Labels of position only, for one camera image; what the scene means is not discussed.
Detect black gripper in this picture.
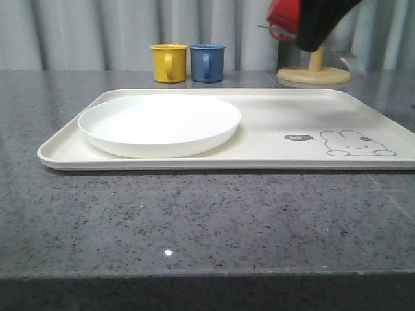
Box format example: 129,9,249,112
296,0,361,52

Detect white round plate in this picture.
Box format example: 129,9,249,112
78,94,241,158

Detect red mug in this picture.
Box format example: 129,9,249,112
266,0,300,35

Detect wooden mug tree stand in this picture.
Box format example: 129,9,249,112
276,47,351,84

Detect blue mug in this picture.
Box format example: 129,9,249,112
190,43,226,83

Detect cream rabbit serving tray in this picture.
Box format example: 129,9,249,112
38,89,414,171

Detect yellow mug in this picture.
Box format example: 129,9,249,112
150,44,188,83

